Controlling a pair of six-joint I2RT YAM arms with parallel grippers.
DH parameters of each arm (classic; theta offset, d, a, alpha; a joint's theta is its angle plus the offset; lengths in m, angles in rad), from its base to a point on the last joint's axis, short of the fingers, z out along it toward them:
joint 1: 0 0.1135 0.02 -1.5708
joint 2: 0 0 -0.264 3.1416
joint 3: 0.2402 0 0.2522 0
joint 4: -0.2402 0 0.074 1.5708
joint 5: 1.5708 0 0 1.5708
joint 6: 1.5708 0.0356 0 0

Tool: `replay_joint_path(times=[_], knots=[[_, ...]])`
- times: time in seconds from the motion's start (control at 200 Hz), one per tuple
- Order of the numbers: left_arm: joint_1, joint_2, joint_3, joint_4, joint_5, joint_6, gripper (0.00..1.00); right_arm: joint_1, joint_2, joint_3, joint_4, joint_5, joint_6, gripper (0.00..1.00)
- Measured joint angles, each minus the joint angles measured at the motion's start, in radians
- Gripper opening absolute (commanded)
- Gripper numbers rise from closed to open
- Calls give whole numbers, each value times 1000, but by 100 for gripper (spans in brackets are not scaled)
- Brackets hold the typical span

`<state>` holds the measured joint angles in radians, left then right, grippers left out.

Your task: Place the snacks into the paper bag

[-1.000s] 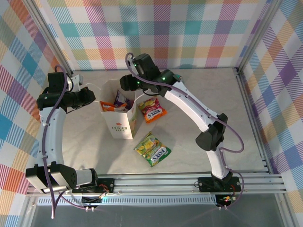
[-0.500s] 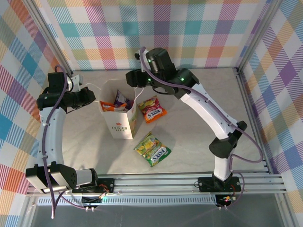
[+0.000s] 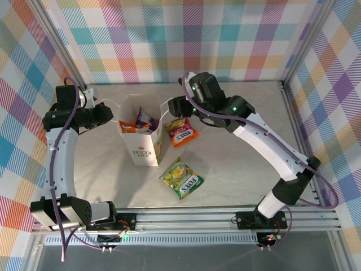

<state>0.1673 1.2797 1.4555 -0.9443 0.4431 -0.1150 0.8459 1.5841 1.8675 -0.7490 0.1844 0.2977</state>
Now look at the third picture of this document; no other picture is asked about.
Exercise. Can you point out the green Fox's candy packet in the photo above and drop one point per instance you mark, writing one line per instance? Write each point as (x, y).
(182, 179)

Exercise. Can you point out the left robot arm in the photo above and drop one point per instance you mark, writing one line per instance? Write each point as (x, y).
(60, 163)

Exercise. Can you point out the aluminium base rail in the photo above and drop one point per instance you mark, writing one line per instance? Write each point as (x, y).
(183, 220)

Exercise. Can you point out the small controller board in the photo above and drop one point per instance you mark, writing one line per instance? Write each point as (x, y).
(268, 238)
(110, 240)

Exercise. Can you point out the aluminium frame post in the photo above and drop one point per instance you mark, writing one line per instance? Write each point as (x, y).
(307, 42)
(62, 45)

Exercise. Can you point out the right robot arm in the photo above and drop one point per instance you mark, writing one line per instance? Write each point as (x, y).
(268, 146)

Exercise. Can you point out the purple Fox's berries candy packet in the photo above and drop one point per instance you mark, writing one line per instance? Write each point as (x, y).
(146, 118)

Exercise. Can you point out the aluminium side rail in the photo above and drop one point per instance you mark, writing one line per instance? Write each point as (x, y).
(296, 127)

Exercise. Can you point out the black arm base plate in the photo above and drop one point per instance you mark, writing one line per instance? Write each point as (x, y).
(245, 220)
(127, 220)

